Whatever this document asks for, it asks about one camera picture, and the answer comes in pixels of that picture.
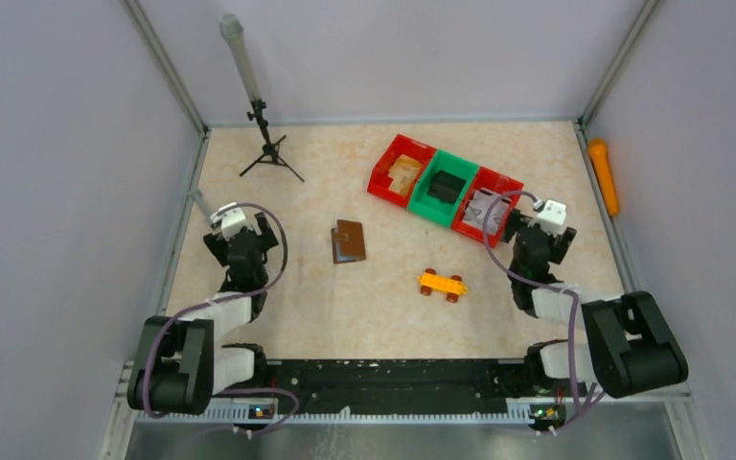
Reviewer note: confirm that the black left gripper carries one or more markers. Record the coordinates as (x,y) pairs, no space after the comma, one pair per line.
(264,238)

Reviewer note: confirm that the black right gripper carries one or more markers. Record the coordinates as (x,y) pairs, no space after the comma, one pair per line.
(561,243)

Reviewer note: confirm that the brown leather card holder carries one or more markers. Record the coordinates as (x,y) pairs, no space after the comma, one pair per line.
(348,242)

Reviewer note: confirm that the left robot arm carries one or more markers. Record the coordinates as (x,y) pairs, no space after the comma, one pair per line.
(196,343)

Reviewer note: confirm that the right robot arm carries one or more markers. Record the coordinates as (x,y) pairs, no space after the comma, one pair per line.
(629,346)

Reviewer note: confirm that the red bin with silver cards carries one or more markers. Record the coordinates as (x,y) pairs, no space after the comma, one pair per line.
(497,182)

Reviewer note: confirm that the black VIP card lower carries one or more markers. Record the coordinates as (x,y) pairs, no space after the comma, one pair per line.
(446,187)

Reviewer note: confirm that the gold cards stack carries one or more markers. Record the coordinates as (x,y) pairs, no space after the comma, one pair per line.
(403,173)

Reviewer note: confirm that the red bin with gold cards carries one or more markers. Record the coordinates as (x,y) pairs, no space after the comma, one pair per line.
(379,179)

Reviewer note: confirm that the yellow toy brick car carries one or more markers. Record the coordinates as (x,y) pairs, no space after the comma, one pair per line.
(453,287)

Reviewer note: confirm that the green plastic bin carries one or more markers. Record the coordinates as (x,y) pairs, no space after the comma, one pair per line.
(431,208)

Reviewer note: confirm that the orange flashlight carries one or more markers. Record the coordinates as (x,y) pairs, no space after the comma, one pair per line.
(598,154)

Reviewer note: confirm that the grey light on tripod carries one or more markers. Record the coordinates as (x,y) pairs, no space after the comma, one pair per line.
(232,32)

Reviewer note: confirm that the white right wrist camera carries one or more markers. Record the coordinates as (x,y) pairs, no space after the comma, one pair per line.
(551,217)

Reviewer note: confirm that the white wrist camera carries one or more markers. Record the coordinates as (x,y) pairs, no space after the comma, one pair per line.
(228,221)
(551,217)

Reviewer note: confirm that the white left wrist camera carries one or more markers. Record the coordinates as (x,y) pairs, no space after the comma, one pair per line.
(228,221)

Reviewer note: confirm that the grey metal bracket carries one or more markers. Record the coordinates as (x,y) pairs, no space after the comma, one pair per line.
(202,206)

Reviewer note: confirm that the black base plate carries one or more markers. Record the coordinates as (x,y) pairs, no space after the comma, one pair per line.
(407,387)

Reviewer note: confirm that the aluminium front rail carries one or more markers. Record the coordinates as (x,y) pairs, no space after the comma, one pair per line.
(263,410)

